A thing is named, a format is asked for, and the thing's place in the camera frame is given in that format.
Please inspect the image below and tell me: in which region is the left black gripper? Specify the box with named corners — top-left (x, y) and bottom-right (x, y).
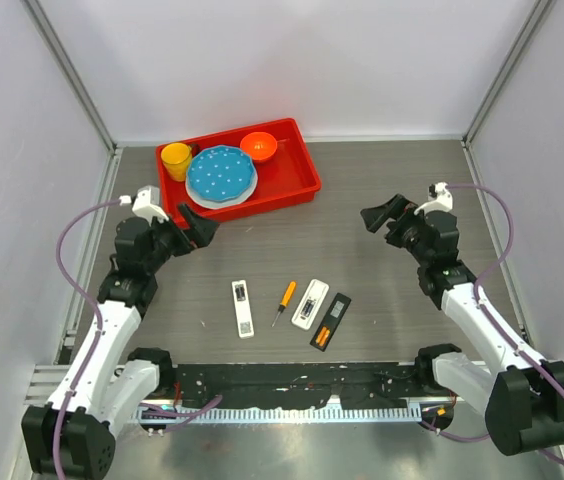
top-left (144, 203), bottom-right (217, 273)

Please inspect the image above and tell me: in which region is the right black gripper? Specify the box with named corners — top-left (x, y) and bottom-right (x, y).
top-left (361, 193), bottom-right (432, 265)

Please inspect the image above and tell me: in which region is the orange handled screwdriver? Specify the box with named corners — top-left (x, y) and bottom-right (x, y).
top-left (271, 281), bottom-right (297, 327)

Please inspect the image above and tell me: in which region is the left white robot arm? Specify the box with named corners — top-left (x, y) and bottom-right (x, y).
top-left (21, 195), bottom-right (219, 479)

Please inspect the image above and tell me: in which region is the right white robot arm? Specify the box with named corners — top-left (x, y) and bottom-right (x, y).
top-left (361, 195), bottom-right (564, 456)

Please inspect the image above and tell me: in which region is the white slim remote control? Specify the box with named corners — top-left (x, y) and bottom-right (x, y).
top-left (231, 280), bottom-right (254, 339)

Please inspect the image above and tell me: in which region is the black open remote control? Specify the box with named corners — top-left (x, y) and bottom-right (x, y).
top-left (310, 293), bottom-right (351, 352)

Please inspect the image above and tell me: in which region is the orange battery in black remote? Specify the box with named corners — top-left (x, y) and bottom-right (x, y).
top-left (316, 327), bottom-right (329, 346)

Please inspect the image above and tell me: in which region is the white plate under blue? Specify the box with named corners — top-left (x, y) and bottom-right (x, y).
top-left (185, 171), bottom-right (258, 210)

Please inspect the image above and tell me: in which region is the red plastic tray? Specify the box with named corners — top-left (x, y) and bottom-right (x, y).
top-left (155, 118), bottom-right (321, 226)

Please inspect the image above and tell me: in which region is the blue dotted plate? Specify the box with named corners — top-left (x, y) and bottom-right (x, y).
top-left (186, 145), bottom-right (257, 180)

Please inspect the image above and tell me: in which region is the yellow mug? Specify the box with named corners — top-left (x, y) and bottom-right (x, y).
top-left (160, 142), bottom-right (200, 182)

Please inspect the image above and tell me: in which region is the orange bowl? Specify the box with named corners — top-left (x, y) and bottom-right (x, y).
top-left (239, 131), bottom-right (278, 163)

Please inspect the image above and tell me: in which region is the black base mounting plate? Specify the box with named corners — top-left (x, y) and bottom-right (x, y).
top-left (148, 362), bottom-right (457, 411)

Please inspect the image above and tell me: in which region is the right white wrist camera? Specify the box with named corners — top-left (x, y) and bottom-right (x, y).
top-left (414, 182), bottom-right (453, 215)

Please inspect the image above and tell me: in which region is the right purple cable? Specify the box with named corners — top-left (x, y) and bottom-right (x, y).
top-left (446, 182), bottom-right (564, 470)

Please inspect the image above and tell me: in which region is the purple cable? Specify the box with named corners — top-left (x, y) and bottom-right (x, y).
top-left (54, 197), bottom-right (136, 477)
top-left (446, 182), bottom-right (564, 470)

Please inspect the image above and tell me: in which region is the white slotted cable duct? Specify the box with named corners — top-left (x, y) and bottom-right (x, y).
top-left (134, 405), bottom-right (423, 424)

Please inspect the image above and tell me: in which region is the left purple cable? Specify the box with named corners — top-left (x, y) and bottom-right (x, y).
top-left (54, 197), bottom-right (136, 477)

